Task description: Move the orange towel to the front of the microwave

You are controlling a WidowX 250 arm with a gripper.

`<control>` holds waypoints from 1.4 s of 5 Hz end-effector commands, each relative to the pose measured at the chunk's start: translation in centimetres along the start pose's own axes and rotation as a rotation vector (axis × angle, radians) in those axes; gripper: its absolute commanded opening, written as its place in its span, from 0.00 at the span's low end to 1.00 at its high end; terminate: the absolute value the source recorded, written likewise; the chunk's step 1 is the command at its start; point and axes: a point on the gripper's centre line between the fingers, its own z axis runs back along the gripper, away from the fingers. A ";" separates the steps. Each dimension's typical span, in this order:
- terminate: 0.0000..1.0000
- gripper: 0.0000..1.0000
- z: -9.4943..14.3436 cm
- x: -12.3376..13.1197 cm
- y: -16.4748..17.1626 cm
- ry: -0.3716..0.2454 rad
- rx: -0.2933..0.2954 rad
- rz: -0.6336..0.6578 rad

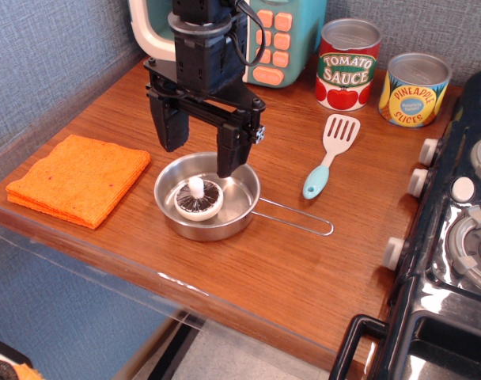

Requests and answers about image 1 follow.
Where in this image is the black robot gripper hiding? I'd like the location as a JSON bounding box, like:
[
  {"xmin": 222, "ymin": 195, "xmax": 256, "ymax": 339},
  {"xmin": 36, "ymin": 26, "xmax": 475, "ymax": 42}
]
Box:
[{"xmin": 144, "ymin": 21, "xmax": 265, "ymax": 178}]

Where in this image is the white stove knob rear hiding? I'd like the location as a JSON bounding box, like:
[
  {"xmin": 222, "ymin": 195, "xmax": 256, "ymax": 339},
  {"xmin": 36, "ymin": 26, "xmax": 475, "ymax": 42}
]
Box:
[{"xmin": 419, "ymin": 139, "xmax": 439, "ymax": 166}]

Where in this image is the toy microwave oven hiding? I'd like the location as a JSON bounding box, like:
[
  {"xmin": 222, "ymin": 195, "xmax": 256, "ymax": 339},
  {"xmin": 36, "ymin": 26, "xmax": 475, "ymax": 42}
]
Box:
[{"xmin": 128, "ymin": 0, "xmax": 327, "ymax": 88}]

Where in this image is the white spatula blue handle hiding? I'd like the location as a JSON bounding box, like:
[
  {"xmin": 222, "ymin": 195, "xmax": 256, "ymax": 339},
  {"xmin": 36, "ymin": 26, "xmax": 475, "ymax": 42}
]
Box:
[{"xmin": 302, "ymin": 114, "xmax": 361, "ymax": 200}]

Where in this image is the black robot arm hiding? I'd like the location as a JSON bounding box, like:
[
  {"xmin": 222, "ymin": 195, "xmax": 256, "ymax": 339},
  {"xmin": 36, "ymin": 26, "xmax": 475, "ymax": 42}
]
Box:
[{"xmin": 144, "ymin": 1, "xmax": 265, "ymax": 178}]

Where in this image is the white stove knob front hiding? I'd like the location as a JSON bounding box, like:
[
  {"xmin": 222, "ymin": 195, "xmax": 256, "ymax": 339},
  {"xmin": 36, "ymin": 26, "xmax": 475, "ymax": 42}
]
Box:
[{"xmin": 382, "ymin": 237, "xmax": 406, "ymax": 272}]

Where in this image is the small steel frying pan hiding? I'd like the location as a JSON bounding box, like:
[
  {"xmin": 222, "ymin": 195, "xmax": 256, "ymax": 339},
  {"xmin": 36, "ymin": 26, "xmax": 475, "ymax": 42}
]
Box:
[{"xmin": 153, "ymin": 152, "xmax": 335, "ymax": 241}]

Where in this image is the white stove knob middle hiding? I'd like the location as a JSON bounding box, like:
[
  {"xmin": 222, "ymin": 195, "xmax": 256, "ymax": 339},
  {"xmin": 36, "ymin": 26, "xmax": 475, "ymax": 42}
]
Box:
[{"xmin": 407, "ymin": 169, "xmax": 428, "ymax": 198}]

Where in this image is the tomato sauce can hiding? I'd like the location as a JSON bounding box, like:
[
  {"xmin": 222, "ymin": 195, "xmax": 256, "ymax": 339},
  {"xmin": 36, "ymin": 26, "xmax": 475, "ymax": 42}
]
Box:
[{"xmin": 315, "ymin": 18, "xmax": 382, "ymax": 111}]

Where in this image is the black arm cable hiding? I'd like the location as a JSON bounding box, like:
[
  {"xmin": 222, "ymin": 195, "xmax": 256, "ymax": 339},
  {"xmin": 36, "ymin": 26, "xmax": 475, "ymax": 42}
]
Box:
[{"xmin": 226, "ymin": 0, "xmax": 267, "ymax": 68}]

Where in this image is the orange towel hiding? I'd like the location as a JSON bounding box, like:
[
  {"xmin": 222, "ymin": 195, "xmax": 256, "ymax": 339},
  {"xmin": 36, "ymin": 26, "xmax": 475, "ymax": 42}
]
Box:
[{"xmin": 6, "ymin": 135, "xmax": 150, "ymax": 230}]

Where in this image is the pineapple slices can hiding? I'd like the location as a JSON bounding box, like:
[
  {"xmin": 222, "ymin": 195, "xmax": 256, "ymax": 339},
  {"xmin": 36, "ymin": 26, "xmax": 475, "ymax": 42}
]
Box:
[{"xmin": 378, "ymin": 52, "xmax": 452, "ymax": 128}]

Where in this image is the white stove knob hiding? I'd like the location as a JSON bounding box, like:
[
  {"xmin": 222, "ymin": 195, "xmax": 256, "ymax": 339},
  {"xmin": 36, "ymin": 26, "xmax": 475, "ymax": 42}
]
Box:
[
  {"xmin": 382, "ymin": 237, "xmax": 406, "ymax": 272},
  {"xmin": 419, "ymin": 139, "xmax": 439, "ymax": 166},
  {"xmin": 407, "ymin": 169, "xmax": 428, "ymax": 198}
]

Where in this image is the orange plush object corner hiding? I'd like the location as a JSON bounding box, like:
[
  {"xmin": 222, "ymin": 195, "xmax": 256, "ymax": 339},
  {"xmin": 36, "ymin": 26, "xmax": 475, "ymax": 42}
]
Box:
[{"xmin": 0, "ymin": 360, "xmax": 44, "ymax": 380}]

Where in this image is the toy mushroom half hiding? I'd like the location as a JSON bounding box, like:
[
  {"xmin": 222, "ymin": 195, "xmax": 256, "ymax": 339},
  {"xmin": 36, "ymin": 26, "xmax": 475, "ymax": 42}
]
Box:
[{"xmin": 174, "ymin": 177, "xmax": 224, "ymax": 222}]

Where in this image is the black toy stove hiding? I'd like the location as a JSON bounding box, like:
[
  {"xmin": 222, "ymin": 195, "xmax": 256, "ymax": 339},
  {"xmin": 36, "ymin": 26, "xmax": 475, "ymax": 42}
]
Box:
[{"xmin": 330, "ymin": 71, "xmax": 481, "ymax": 379}]

